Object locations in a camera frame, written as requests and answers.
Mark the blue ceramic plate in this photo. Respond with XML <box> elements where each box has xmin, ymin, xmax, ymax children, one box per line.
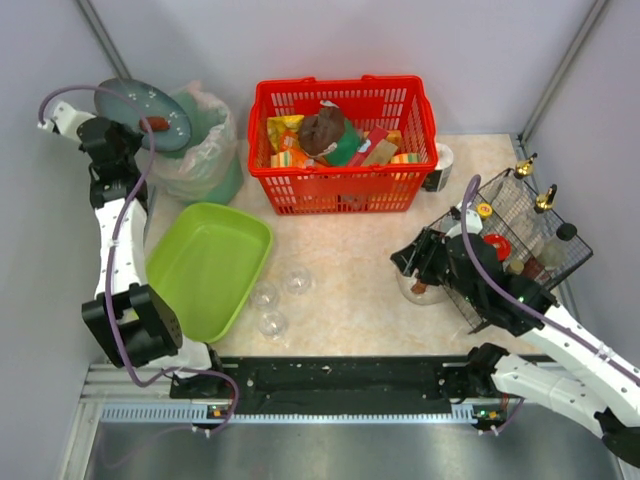
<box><xmin>94</xmin><ymin>78</ymin><xmax>192</xmax><ymax>152</ymax></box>

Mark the brown meat piece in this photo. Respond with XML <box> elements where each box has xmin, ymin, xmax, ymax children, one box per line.
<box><xmin>138</xmin><ymin>116</ymin><xmax>171</xmax><ymax>132</ymax></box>

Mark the red lid sauce jar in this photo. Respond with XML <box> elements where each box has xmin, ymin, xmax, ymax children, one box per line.
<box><xmin>483</xmin><ymin>233</ymin><xmax>512</xmax><ymax>262</ymax></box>

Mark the yellow cap sauce bottle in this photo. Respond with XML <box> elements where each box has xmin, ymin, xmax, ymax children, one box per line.
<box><xmin>476</xmin><ymin>202</ymin><xmax>494</xmax><ymax>221</ymax></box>

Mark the clear bottle with gold pourer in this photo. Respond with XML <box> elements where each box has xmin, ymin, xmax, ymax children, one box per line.
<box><xmin>496</xmin><ymin>152</ymin><xmax>538</xmax><ymax>214</ymax></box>

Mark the dark vinegar bottle black cap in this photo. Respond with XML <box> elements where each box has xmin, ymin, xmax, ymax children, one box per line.
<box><xmin>522</xmin><ymin>223</ymin><xmax>577</xmax><ymax>280</ymax></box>

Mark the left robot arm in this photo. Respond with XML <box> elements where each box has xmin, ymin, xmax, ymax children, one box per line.
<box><xmin>40</xmin><ymin>101</ymin><xmax>230</xmax><ymax>399</ymax></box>

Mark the brown rib bone piece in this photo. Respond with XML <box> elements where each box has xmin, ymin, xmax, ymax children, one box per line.
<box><xmin>411</xmin><ymin>281</ymin><xmax>428</xmax><ymax>295</ymax></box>

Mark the clear glass oval dish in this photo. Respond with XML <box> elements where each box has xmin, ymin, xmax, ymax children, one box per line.
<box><xmin>395</xmin><ymin>270</ymin><xmax>448</xmax><ymax>306</ymax></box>

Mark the white paper cup roll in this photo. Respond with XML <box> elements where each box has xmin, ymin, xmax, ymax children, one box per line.
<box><xmin>422</xmin><ymin>143</ymin><xmax>454</xmax><ymax>193</ymax></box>

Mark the striped sponge right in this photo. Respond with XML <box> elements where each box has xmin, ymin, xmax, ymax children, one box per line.
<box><xmin>390</xmin><ymin>153</ymin><xmax>421</xmax><ymax>164</ymax></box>

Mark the striped sponge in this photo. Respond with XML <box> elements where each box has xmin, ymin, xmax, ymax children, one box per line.
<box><xmin>390</xmin><ymin>153</ymin><xmax>421</xmax><ymax>164</ymax></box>
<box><xmin>270</xmin><ymin>151</ymin><xmax>294</xmax><ymax>168</ymax></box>

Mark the green bin with plastic liner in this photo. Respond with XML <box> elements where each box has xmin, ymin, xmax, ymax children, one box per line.
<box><xmin>149</xmin><ymin>81</ymin><xmax>243</xmax><ymax>205</ymax></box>

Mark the green snack bag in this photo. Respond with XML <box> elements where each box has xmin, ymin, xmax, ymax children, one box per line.
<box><xmin>324</xmin><ymin>120</ymin><xmax>361</xmax><ymax>167</ymax></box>

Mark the red carton box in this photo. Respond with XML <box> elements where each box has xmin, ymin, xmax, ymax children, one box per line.
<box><xmin>347</xmin><ymin>127</ymin><xmax>389</xmax><ymax>167</ymax></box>

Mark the red plastic shopping basket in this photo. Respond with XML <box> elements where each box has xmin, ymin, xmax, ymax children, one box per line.
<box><xmin>248</xmin><ymin>75</ymin><xmax>438</xmax><ymax>215</ymax></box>

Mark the lime green plastic tray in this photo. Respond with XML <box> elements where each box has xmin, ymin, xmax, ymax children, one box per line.
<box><xmin>146</xmin><ymin>203</ymin><xmax>274</xmax><ymax>344</ymax></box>

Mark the brown paper bag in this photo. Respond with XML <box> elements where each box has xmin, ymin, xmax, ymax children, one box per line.
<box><xmin>297</xmin><ymin>101</ymin><xmax>346</xmax><ymax>157</ymax></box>

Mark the striped sponge left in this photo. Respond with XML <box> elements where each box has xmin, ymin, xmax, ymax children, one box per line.
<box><xmin>270</xmin><ymin>151</ymin><xmax>294</xmax><ymax>168</ymax></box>

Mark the orange snack packet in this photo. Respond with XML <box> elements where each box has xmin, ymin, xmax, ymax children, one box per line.
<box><xmin>279</xmin><ymin>132</ymin><xmax>314</xmax><ymax>168</ymax></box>

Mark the yellow snack packet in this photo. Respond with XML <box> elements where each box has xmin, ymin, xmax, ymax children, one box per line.
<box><xmin>266</xmin><ymin>114</ymin><xmax>305</xmax><ymax>152</ymax></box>

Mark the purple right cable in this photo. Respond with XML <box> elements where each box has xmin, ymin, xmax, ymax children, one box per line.
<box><xmin>459</xmin><ymin>174</ymin><xmax>640</xmax><ymax>436</ymax></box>

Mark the black wire rack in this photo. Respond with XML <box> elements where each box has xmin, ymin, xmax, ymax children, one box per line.
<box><xmin>430</xmin><ymin>170</ymin><xmax>593</xmax><ymax>337</ymax></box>

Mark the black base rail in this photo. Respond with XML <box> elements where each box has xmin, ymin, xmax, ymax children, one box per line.
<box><xmin>169</xmin><ymin>356</ymin><xmax>503</xmax><ymax>419</ymax></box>

